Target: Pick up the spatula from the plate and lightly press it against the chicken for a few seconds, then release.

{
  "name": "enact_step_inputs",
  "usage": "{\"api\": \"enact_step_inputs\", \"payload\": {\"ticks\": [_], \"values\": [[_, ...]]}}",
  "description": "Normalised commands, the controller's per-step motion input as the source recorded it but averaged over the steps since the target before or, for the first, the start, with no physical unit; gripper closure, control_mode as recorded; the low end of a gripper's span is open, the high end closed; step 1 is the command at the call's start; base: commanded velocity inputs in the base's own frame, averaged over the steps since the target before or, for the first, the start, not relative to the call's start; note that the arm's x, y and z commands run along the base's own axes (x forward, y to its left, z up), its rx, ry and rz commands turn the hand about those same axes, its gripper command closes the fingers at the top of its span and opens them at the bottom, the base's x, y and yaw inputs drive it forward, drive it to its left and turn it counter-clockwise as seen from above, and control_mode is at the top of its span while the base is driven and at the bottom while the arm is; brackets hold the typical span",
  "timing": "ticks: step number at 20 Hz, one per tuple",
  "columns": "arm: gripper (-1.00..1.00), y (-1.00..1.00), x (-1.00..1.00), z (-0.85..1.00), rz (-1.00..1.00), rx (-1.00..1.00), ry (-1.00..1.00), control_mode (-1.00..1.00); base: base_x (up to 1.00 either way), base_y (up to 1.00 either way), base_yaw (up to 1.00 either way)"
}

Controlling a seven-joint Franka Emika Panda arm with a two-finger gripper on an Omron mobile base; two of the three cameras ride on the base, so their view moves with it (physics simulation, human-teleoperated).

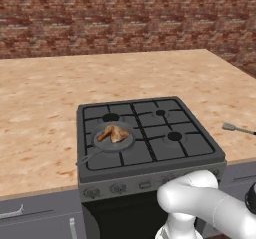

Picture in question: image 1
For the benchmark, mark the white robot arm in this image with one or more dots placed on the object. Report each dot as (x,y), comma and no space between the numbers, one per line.
(196,199)

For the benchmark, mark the brown roast chicken piece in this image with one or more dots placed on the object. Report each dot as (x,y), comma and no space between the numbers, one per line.
(113,133)

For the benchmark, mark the grey gas hob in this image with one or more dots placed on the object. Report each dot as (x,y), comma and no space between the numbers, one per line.
(146,133)

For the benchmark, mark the grey frying pan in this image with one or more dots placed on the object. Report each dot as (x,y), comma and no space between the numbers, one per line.
(113,139)

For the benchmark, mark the grey round oven knob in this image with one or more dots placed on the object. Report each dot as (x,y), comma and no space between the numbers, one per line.
(91,192)
(118,188)

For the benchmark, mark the grey oven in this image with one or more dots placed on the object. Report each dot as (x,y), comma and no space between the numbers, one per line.
(123,209)

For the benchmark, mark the grey drawer front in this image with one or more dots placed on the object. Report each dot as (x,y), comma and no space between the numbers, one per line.
(238,178)
(40,206)

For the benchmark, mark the grey cupboard door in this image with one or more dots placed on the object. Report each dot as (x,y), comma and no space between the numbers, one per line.
(43,228)

